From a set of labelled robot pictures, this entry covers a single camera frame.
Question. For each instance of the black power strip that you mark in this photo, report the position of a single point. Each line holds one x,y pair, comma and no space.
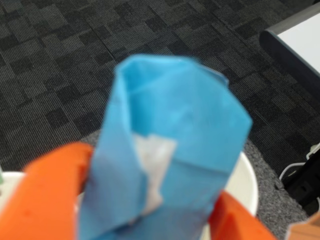
307,185

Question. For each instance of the paper cup with blue label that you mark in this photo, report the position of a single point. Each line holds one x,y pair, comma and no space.
246,185

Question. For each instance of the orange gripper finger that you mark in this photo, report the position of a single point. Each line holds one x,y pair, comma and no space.
42,195
235,222

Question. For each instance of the blue paper rubbish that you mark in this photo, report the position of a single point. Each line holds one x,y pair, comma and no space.
175,112

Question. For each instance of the short grey foam border strip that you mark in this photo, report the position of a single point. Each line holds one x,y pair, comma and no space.
265,180

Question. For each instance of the white board with dark frame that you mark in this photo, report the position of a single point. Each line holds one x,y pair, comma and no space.
300,40

